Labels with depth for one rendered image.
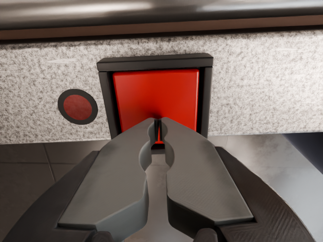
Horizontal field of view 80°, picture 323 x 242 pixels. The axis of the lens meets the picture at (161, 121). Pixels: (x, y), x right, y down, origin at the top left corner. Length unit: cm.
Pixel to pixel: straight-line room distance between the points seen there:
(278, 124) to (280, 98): 2
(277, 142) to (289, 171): 30
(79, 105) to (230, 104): 12
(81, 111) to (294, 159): 158
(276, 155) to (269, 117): 139
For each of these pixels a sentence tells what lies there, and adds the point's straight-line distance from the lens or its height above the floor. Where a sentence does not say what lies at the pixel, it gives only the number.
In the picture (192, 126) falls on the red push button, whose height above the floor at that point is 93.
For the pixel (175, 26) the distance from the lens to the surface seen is 19.
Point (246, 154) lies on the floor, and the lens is 147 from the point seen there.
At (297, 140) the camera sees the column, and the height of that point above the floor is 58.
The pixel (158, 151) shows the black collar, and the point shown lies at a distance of 16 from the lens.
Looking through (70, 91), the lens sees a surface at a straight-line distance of 17.
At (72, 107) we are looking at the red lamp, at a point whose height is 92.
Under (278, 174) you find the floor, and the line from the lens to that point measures 170.
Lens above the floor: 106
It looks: 62 degrees down
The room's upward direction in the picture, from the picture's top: 179 degrees clockwise
